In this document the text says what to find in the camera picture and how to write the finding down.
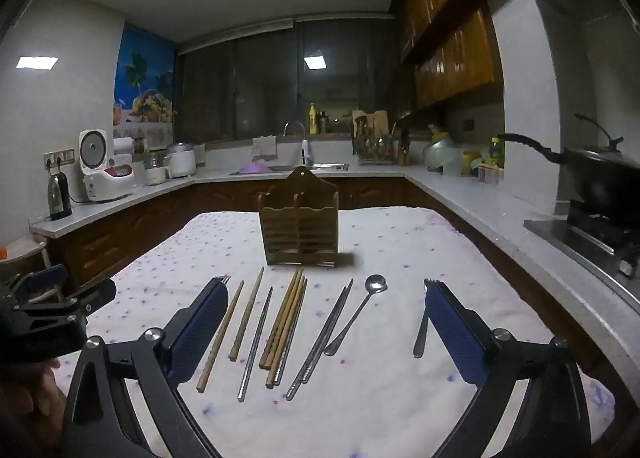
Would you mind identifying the knife block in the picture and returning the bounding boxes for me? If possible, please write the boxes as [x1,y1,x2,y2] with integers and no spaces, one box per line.
[397,122,414,165]

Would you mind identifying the white storage rack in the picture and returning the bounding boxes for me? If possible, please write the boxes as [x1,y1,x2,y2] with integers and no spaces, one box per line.
[0,237,52,291]

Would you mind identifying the small white pot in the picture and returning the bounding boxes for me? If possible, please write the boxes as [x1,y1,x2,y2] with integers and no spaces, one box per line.
[143,155,169,187]

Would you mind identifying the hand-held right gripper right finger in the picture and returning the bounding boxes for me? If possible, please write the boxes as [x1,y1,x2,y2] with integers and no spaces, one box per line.
[425,282,596,458]

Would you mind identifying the wooden cabinets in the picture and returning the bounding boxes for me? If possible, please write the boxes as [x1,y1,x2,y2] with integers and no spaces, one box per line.
[45,177,626,389]
[394,0,507,112]

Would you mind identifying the wooden chopstick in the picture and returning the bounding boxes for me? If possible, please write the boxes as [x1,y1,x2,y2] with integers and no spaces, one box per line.
[266,278,307,389]
[258,267,301,371]
[228,266,265,362]
[196,280,245,394]
[264,272,304,373]

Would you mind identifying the row of spice jars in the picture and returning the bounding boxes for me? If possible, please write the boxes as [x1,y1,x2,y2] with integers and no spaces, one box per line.
[477,162,504,185]

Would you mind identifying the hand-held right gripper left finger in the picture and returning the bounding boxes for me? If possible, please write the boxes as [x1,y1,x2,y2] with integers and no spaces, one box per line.
[60,280,231,458]

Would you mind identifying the wooden upper cabinets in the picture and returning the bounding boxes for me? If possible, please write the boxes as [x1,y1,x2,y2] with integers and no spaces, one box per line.
[394,0,507,112]

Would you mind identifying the metal spoon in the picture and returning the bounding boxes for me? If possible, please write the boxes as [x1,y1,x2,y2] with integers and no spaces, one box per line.
[323,274,389,357]

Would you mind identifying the countertop utensil rack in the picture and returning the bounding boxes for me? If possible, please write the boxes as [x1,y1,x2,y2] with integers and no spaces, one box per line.
[355,127,401,165]

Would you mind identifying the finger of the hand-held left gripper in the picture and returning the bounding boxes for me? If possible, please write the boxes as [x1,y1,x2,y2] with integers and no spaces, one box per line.
[19,264,69,303]
[64,279,117,315]

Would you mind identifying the upturned metal bowl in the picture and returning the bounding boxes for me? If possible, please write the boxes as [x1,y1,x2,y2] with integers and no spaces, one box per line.
[422,137,469,174]

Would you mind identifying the gas stove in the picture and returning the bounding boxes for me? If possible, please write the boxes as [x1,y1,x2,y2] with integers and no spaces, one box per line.
[523,198,640,291]

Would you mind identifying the white floral tablecloth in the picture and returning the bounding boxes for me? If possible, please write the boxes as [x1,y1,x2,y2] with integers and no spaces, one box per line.
[52,206,616,458]

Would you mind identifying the white electric pot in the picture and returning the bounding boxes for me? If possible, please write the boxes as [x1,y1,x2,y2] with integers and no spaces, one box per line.
[164,141,197,180]

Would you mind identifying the hanging dish cloth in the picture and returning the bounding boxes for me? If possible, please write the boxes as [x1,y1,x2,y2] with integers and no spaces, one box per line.
[251,135,279,162]

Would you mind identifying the wooden cutting board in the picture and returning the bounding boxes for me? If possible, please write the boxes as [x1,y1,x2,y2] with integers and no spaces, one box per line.
[352,110,390,140]

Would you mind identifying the steel kitchen sink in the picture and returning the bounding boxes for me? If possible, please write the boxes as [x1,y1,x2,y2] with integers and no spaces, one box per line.
[270,162,350,173]

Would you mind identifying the dark kitchen window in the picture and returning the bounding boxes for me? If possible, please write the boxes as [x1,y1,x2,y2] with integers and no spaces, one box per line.
[175,17,402,145]

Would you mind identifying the black wok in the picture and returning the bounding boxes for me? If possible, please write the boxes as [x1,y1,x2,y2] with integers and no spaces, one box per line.
[497,112,640,225]

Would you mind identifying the white rice cooker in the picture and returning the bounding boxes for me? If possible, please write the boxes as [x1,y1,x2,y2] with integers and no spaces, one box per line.
[77,129,136,203]

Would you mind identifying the person's left hand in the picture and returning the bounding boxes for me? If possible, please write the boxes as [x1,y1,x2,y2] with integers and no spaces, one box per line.
[0,357,63,441]

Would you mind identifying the chrome kitchen faucet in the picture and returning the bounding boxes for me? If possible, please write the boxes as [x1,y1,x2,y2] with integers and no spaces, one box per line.
[283,121,307,160]

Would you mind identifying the tropical fruit wall poster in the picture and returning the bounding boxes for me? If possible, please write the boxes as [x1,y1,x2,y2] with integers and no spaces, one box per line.
[112,24,179,140]

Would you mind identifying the wooden lower cabinets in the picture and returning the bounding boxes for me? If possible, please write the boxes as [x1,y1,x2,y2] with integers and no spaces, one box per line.
[45,177,626,389]

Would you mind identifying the yellow container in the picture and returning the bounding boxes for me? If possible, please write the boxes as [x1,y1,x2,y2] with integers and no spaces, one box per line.
[460,150,484,175]

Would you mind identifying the wall socket strip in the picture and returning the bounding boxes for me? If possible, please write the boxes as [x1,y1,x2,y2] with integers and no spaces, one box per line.
[43,149,76,167]

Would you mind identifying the wooden utensil holder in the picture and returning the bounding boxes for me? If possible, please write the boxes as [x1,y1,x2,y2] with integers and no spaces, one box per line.
[257,165,341,269]

